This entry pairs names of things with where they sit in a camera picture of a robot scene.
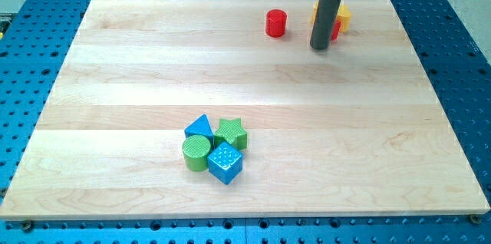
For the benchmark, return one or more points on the red star block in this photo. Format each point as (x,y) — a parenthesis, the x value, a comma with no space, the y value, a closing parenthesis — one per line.
(336,29)

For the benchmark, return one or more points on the green star block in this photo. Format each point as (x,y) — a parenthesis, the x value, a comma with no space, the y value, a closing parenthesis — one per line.
(232,132)

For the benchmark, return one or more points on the yellow hexagon block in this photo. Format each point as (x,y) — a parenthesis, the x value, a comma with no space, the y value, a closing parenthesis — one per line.
(344,16)

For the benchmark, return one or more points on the blue triangle block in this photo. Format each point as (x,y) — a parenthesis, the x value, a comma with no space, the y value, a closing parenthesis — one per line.
(200,126)

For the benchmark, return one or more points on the blue cube block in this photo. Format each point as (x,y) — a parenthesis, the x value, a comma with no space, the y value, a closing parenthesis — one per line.
(225,162)

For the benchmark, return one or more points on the green cylinder block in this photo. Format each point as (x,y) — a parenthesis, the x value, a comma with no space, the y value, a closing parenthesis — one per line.
(196,149)

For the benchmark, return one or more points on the red cylinder block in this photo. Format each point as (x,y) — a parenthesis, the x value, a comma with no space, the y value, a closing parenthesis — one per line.
(275,23)

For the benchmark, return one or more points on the wooden board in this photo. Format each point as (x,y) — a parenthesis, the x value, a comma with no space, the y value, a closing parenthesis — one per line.
(357,130)

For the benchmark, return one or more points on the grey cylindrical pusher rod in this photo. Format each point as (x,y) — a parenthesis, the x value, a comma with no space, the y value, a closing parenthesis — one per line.
(324,23)

